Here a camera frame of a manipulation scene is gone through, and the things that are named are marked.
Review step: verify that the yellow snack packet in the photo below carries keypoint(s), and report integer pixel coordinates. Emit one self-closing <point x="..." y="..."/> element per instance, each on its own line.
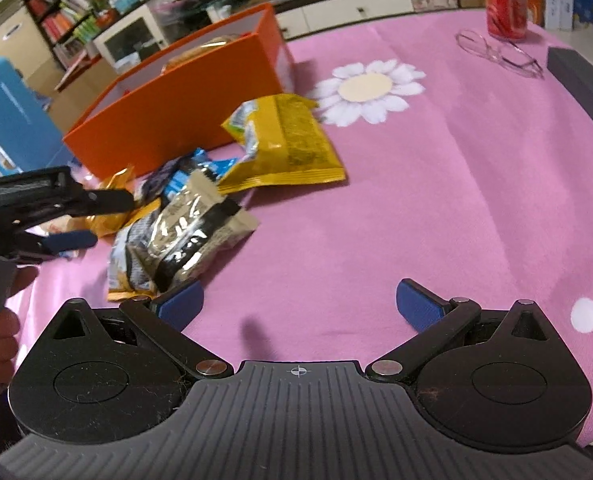
<point x="291" y="145"/>

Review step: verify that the orange carton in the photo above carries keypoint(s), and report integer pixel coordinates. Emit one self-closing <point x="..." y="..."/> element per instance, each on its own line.
<point x="534" y="5"/>

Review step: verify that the eyeglasses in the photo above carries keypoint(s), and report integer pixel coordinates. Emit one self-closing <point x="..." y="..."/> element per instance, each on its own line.
<point x="501" y="56"/>

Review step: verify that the golden clear snack packet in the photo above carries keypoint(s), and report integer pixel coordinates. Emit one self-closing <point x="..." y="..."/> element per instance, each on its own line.
<point x="111" y="222"/>

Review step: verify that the blue thermos jug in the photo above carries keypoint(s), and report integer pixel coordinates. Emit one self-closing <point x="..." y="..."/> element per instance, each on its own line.
<point x="11" y="115"/>

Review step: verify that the white glass-door cabinet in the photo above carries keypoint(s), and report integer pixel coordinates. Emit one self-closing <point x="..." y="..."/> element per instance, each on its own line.
<point x="136" y="25"/>

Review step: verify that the bookshelf with books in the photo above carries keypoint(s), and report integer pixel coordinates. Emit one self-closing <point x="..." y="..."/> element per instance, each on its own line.
<point x="56" y="15"/>

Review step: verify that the orange cardboard box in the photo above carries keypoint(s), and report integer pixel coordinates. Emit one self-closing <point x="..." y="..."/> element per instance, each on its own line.
<point x="186" y="110"/>

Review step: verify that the pink floral tablecloth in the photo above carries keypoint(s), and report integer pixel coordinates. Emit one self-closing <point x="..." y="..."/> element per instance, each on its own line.
<point x="426" y="210"/>

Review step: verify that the white carton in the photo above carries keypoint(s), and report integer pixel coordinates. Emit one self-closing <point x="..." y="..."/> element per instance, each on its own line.
<point x="558" y="5"/>

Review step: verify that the red soda can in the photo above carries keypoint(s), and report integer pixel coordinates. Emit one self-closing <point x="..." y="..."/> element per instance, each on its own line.
<point x="506" y="5"/>

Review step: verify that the beige black snack packet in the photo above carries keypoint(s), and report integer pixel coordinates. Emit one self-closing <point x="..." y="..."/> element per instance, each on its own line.
<point x="196" y="235"/>

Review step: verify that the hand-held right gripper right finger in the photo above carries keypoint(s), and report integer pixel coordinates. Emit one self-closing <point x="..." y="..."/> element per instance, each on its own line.
<point x="419" y="307"/>

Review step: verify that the dark grey glasses case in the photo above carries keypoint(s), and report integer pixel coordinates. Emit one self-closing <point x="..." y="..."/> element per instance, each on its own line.
<point x="586" y="90"/>

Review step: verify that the beige standing air conditioner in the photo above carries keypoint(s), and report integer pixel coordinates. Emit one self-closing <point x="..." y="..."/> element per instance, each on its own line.
<point x="16" y="40"/>

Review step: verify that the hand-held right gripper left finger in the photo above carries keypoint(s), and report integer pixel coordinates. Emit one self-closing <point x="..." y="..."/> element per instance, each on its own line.
<point x="181" y="305"/>

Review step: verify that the orange grey snack packet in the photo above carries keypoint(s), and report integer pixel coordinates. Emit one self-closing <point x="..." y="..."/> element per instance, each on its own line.
<point x="126" y="265"/>

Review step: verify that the television stand with white drawers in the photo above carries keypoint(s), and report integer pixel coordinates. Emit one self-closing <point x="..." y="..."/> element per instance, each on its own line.
<point x="356" y="10"/>

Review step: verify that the red-edged clear biscuit packet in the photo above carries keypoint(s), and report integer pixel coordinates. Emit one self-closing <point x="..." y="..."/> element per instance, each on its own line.
<point x="201" y="52"/>

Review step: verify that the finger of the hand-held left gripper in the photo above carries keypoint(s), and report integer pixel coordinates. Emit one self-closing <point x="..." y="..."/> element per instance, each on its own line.
<point x="106" y="202"/>
<point x="71" y="241"/>

